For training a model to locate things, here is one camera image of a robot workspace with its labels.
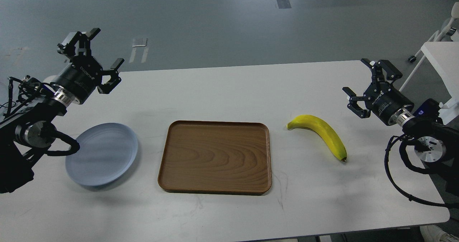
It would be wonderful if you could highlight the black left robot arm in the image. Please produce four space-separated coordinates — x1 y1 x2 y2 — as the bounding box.
0 28 124 193

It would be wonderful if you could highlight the white shoe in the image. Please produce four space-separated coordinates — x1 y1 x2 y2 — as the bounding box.
420 225 459 242

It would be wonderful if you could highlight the white side table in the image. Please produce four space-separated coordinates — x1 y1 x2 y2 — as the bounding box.
421 42 459 107

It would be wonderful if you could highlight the brown wooden tray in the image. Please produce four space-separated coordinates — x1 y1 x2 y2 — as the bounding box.
157 120 272 196

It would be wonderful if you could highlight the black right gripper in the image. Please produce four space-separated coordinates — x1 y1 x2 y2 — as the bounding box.
342 58 414 126

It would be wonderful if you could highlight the white chair frame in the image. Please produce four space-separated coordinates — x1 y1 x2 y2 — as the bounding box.
400 2 459 91

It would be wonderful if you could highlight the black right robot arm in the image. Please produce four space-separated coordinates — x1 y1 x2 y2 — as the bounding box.
343 58 458 196

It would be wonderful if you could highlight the light blue plate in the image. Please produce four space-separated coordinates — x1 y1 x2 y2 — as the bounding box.
65 123 139 187

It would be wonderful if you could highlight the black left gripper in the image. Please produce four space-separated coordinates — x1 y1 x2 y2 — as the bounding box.
53 28 125 105

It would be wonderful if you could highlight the yellow banana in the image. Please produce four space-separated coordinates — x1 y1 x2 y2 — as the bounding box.
286 115 347 162

